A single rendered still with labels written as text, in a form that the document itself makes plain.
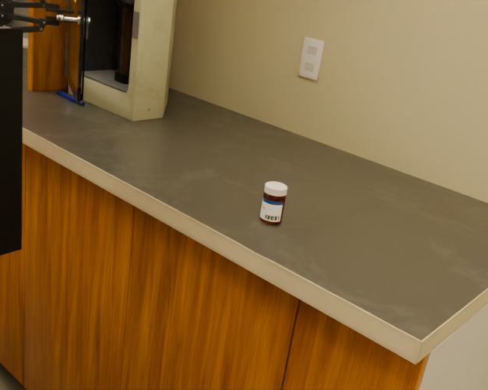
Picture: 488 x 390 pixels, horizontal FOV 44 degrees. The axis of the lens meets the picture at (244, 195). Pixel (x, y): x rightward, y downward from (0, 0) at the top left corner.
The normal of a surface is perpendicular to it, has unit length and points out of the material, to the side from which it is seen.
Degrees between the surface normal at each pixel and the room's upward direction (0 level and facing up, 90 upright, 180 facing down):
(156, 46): 90
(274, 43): 90
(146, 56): 90
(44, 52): 90
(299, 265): 0
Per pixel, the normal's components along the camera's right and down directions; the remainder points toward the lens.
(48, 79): 0.73, 0.34
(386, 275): 0.14, -0.92
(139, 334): -0.66, 0.18
